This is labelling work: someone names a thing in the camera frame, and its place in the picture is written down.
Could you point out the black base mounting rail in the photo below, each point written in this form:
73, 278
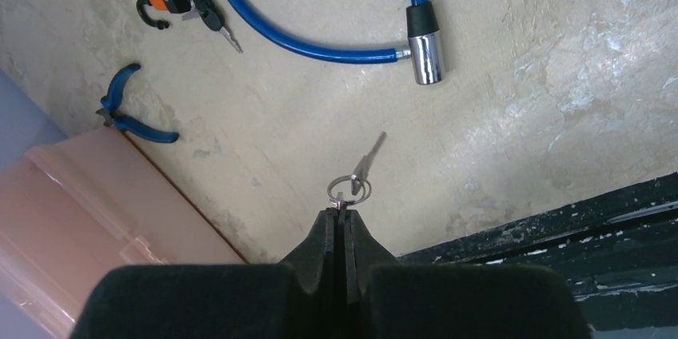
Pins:
617, 252

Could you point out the small silver key bunch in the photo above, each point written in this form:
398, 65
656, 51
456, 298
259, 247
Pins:
360, 187

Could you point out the pink plastic storage box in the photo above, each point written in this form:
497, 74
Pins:
74, 210

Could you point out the blue cable lock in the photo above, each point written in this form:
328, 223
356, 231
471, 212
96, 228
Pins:
355, 32

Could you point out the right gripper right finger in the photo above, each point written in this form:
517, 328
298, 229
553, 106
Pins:
388, 299

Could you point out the black-headed key bunch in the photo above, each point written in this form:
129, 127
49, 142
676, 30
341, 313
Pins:
212, 18

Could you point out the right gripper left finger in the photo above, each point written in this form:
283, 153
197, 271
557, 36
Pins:
290, 299

